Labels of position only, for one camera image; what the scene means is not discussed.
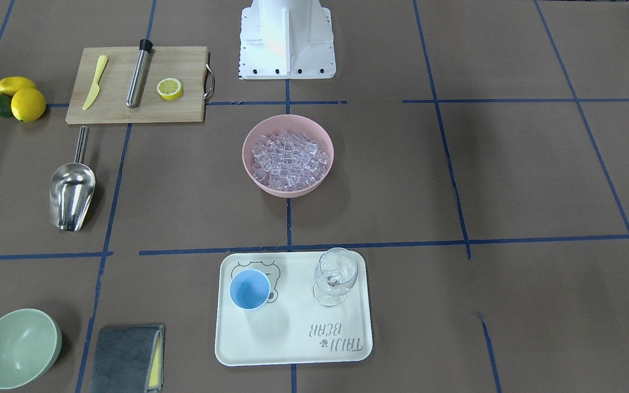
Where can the clear wine glass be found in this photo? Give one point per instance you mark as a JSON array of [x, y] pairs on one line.
[[335, 276]]

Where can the yellow plastic knife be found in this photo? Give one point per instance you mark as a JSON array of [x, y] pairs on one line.
[[95, 87]]

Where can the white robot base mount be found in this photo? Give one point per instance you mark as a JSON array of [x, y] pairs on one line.
[[286, 40]]

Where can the steel muddler black cap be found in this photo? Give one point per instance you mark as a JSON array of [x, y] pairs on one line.
[[139, 74]]

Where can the blue plastic cup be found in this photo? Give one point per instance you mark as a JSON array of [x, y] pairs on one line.
[[250, 289]]

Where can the yellow lemon round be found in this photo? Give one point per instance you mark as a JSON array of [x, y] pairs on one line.
[[28, 104]]

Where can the stainless steel ice scoop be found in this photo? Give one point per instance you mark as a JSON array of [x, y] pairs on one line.
[[72, 188]]

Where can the lemon half slice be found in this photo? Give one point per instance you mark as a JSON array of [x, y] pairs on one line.
[[169, 88]]

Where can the green bowl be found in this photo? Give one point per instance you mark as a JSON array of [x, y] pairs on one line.
[[30, 343]]

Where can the grey yellow folded cloth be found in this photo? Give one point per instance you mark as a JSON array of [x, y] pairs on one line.
[[129, 359]]

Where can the pink bowl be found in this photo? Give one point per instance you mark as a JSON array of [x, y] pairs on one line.
[[280, 123]]

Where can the yellow lemon upper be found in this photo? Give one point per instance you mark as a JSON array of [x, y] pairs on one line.
[[11, 85]]

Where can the cream bear tray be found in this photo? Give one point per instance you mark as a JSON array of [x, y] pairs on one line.
[[291, 327]]

